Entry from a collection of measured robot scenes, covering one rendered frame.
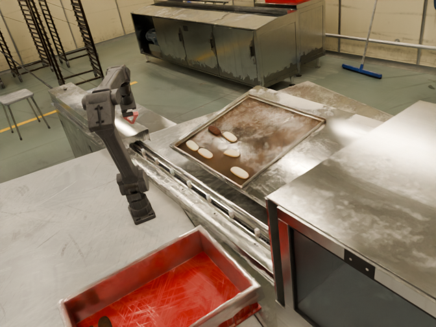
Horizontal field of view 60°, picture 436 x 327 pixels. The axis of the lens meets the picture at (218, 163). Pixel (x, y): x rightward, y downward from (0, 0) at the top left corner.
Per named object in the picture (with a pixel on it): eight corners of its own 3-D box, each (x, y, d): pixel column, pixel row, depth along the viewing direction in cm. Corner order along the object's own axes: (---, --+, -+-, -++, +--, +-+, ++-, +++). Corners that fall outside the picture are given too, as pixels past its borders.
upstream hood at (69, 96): (51, 99, 280) (47, 88, 276) (74, 91, 289) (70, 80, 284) (120, 154, 190) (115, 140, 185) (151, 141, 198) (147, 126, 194)
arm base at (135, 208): (128, 209, 154) (135, 225, 145) (122, 193, 150) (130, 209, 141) (148, 201, 157) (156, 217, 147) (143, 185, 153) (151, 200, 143)
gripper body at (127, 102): (122, 113, 164) (119, 100, 158) (118, 97, 169) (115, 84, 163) (137, 109, 165) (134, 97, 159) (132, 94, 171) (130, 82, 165)
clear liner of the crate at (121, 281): (65, 322, 111) (52, 300, 106) (205, 243, 130) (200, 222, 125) (99, 425, 85) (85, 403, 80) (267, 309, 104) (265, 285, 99)
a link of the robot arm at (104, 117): (78, 123, 111) (112, 117, 111) (81, 91, 119) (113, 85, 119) (124, 200, 147) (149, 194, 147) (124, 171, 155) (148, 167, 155)
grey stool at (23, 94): (40, 121, 481) (25, 87, 457) (50, 128, 456) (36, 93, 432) (11, 133, 462) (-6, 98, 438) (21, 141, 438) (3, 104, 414)
